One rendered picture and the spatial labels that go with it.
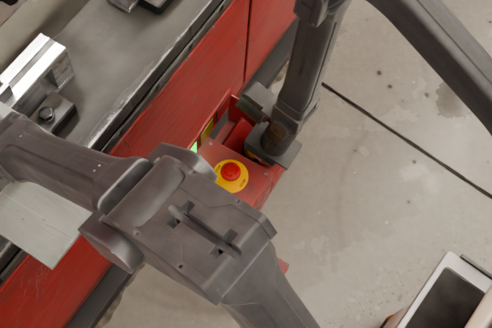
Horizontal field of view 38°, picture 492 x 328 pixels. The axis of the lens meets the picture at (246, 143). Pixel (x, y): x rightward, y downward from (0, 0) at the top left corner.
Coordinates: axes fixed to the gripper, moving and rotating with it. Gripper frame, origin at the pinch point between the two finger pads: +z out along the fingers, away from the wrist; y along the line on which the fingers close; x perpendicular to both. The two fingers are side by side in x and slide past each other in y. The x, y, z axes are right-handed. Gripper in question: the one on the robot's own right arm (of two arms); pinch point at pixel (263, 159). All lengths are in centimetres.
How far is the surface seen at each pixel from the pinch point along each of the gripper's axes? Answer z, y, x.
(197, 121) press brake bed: 30.4, 19.6, -13.3
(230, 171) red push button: -8.8, 4.1, 10.2
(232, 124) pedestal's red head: 2.4, 9.7, -4.1
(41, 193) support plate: -23, 27, 37
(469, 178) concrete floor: 60, -59, -63
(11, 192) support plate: -22, 31, 39
